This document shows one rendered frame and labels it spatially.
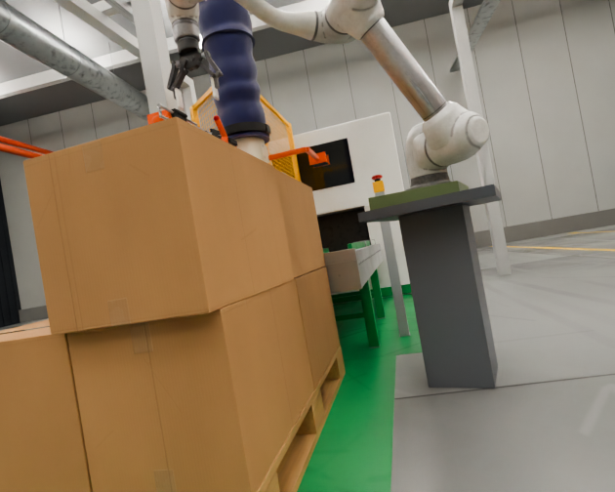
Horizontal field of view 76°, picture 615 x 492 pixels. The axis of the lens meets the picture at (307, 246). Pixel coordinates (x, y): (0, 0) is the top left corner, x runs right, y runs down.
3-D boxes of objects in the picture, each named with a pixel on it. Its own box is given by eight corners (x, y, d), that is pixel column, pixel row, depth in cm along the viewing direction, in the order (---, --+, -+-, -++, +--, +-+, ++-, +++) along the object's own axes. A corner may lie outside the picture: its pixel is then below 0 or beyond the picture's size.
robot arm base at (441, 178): (456, 187, 175) (454, 175, 175) (451, 184, 155) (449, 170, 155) (414, 195, 182) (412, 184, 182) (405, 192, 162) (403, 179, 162)
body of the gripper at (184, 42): (204, 44, 137) (209, 69, 137) (183, 51, 139) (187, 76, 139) (193, 33, 129) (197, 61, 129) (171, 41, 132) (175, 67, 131)
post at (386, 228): (399, 334, 256) (372, 184, 258) (410, 333, 254) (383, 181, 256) (399, 337, 249) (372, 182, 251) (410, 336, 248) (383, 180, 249)
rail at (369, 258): (378, 261, 427) (375, 243, 428) (383, 260, 426) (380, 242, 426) (352, 288, 203) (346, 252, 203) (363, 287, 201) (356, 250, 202)
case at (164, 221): (192, 295, 146) (175, 189, 147) (294, 279, 136) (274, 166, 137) (50, 336, 88) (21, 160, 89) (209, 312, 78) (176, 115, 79)
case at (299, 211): (252, 277, 207) (239, 203, 208) (325, 266, 197) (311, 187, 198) (192, 294, 149) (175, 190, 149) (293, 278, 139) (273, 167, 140)
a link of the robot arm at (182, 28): (181, 36, 140) (184, 53, 140) (165, 23, 131) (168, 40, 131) (203, 28, 138) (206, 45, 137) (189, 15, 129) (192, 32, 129)
